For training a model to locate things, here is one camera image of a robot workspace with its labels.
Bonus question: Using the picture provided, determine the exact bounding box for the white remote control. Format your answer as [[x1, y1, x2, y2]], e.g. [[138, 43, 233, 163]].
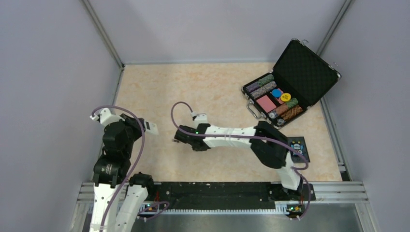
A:
[[144, 120, 159, 135]]

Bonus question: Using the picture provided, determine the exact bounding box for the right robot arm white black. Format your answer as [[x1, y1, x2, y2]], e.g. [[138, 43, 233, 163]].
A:
[[174, 121, 303, 199]]

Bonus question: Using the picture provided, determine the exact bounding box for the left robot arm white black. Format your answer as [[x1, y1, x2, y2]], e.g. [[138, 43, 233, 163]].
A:
[[89, 108, 158, 232]]

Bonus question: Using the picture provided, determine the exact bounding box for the pink card deck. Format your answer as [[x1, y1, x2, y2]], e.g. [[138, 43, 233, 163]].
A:
[[256, 95, 277, 113]]

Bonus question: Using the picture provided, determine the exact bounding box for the blue round chip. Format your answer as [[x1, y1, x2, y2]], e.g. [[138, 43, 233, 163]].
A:
[[271, 88, 283, 99]]

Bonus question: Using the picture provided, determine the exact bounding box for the blue owl toy figure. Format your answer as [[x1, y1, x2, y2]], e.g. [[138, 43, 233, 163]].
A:
[[291, 141, 306, 156]]

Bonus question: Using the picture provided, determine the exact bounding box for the yellow round chip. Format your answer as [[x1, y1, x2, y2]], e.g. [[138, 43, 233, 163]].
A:
[[280, 93, 292, 102]]

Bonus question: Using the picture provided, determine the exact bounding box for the black poker chip case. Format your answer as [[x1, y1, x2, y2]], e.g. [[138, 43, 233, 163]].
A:
[[241, 39, 341, 129]]

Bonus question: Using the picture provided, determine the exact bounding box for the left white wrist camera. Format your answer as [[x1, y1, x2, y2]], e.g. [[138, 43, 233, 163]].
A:
[[89, 107, 124, 126]]

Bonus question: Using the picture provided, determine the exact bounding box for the black mounting rail base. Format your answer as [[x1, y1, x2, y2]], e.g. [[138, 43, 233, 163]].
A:
[[147, 182, 316, 210]]

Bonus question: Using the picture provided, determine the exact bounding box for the black studded base plate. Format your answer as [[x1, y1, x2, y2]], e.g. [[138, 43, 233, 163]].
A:
[[288, 136, 310, 163]]

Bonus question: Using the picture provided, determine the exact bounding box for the aluminium frame rail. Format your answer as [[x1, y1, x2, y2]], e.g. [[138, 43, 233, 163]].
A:
[[76, 181, 369, 215]]

